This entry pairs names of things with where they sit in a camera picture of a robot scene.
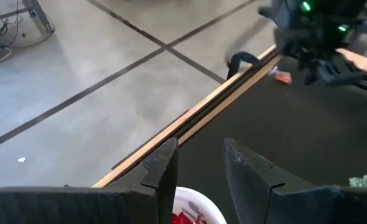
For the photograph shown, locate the small red candy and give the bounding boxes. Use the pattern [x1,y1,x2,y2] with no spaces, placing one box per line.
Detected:
[269,67,293,85]
[170,212,203,224]

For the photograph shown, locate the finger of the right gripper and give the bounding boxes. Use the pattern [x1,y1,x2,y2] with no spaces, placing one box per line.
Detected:
[318,60,365,87]
[303,58,320,86]

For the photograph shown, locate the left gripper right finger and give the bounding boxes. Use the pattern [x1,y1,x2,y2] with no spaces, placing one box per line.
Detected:
[223,138,367,224]

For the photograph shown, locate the black table clamp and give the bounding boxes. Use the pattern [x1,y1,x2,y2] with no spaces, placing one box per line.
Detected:
[226,51,262,81]

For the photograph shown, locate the tangled floor cables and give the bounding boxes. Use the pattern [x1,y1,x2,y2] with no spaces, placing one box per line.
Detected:
[0,0,56,63]

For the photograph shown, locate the wooden table edge strip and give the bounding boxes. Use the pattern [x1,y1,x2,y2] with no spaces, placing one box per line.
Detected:
[335,48,367,78]

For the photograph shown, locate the white jack-o-lantern bucket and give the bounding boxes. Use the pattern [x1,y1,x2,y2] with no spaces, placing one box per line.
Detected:
[170,186,228,224]

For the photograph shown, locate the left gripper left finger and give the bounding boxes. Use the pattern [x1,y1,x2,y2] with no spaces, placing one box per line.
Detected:
[0,138,180,224]

